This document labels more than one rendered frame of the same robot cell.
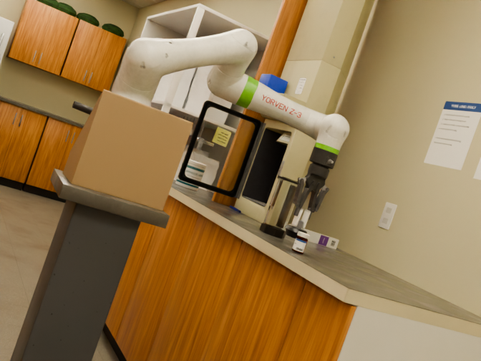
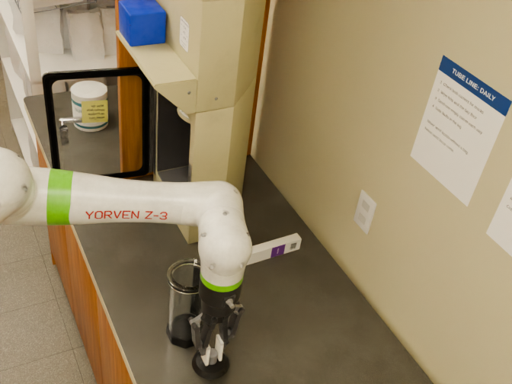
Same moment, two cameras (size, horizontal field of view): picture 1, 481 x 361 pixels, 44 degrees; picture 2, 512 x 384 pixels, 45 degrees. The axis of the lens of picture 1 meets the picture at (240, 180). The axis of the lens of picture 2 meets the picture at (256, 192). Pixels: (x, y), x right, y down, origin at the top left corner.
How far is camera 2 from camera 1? 1.69 m
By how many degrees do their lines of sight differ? 37
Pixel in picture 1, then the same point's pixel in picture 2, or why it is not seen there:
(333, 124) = (217, 261)
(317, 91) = (212, 53)
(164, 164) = not seen: outside the picture
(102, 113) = not seen: outside the picture
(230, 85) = (20, 219)
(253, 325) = not seen: outside the picture
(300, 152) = (214, 145)
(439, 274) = (436, 344)
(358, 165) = (319, 100)
